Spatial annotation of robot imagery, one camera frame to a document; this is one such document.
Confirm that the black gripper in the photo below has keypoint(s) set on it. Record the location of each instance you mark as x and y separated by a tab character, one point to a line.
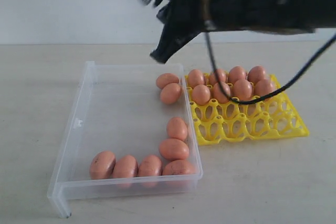
182	22

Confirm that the brown egg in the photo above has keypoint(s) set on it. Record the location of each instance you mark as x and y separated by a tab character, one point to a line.
173	149
217	92
264	87
177	128
170	93
195	77
201	94
236	73
102	165
165	79
126	167
150	166
243	90
257	74
216	76
178	167

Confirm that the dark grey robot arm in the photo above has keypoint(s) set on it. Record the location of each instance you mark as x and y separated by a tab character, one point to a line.
285	17

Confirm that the clear plastic storage box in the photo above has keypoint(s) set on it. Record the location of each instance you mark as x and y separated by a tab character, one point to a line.
117	108

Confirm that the yellow plastic egg tray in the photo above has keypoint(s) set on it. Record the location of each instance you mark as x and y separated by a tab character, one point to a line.
272	119

